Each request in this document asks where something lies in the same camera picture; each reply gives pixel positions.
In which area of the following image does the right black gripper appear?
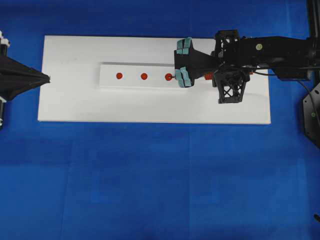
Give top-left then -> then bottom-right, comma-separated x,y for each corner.
174,29 -> 253,104

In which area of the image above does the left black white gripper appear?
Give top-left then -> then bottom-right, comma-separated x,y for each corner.
0,29 -> 52,130

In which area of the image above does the red handled soldering iron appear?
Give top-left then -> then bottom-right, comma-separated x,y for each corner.
166,71 -> 214,82

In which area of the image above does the black soldering iron cable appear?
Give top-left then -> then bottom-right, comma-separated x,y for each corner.
249,69 -> 320,101

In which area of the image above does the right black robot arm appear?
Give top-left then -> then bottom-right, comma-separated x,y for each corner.
174,30 -> 320,104

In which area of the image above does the right red dot mark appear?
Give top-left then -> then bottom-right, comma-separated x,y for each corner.
165,73 -> 174,81

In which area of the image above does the red dot mark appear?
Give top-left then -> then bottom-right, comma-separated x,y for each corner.
116,72 -> 123,80
165,73 -> 174,81
140,73 -> 148,80

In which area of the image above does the middle red dot mark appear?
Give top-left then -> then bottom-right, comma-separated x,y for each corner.
140,73 -> 148,80

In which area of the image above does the left red dot mark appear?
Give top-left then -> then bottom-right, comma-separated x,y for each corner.
116,72 -> 123,80

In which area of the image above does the small white raised block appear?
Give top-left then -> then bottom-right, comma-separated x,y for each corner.
99,63 -> 182,91

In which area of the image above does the large white foam board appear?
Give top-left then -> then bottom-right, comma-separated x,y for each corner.
37,35 -> 271,125

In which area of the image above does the black object at right edge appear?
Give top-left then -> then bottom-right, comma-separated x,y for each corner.
313,214 -> 320,223

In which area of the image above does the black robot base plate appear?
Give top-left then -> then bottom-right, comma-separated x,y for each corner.
302,83 -> 320,148

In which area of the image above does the black aluminium frame post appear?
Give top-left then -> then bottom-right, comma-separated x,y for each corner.
306,0 -> 320,38

